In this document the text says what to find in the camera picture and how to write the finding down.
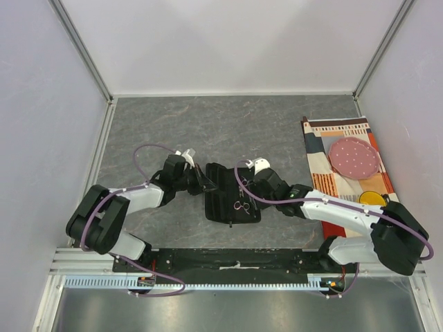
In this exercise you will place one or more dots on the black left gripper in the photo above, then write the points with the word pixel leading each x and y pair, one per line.
pixel 202 182

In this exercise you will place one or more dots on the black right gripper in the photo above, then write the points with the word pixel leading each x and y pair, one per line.
pixel 252 185

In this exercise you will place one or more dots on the silver thinning scissors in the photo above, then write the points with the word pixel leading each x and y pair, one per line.
pixel 246 182

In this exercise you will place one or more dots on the black zip tool case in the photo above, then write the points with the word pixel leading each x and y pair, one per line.
pixel 219 204

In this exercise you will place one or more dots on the silver hair scissors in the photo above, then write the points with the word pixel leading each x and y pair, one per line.
pixel 238 205

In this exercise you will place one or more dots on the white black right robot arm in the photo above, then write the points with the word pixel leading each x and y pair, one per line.
pixel 388 234

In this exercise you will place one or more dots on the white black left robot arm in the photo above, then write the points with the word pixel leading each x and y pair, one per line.
pixel 97 223

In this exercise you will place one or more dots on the colourful patterned cloth mat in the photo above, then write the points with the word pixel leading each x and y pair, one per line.
pixel 319 136

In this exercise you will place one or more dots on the pink dotted plate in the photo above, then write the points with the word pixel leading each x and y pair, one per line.
pixel 354 158

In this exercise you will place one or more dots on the yellow plastic bowl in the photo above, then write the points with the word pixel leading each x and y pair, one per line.
pixel 372 198

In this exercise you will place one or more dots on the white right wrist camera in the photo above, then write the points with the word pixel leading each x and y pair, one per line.
pixel 258 165

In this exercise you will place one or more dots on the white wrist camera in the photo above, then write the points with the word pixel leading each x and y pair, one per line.
pixel 188 155
pixel 258 165

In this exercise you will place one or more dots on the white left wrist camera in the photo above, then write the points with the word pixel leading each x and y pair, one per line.
pixel 188 155

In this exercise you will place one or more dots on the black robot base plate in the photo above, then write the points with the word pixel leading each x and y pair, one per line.
pixel 174 260

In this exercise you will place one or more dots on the light blue cable duct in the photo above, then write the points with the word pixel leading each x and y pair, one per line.
pixel 142 283

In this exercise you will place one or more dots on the aluminium frame post right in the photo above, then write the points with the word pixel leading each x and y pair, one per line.
pixel 388 37

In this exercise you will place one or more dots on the aluminium frame post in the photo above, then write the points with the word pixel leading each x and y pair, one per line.
pixel 388 37
pixel 69 27

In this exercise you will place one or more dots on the aluminium frame post left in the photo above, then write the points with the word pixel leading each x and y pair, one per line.
pixel 69 27

